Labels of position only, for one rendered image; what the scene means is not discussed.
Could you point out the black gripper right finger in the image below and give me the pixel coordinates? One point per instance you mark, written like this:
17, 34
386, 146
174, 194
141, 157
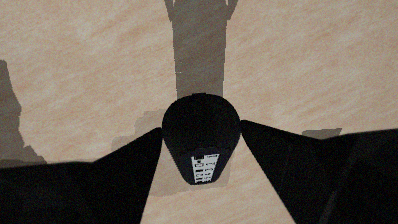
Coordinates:
308, 174

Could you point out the dark grey controller unit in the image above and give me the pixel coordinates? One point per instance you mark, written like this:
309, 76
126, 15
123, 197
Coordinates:
201, 132

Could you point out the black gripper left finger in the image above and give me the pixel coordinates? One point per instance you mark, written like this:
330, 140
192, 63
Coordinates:
110, 190

